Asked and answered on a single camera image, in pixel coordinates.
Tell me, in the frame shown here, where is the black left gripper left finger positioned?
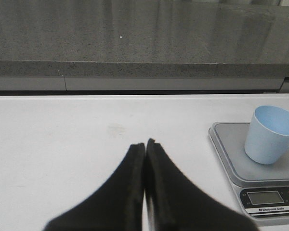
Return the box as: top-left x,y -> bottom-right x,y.
44,143 -> 145,231

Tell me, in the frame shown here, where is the light blue plastic cup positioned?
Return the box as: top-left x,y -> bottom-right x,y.
244,105 -> 289,165

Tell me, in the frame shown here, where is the silver digital kitchen scale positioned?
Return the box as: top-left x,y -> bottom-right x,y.
209,122 -> 289,226

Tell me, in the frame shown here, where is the grey stone counter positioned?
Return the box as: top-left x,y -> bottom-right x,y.
0,0 -> 289,93

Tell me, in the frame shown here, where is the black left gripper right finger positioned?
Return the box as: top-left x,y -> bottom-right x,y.
144,139 -> 258,231

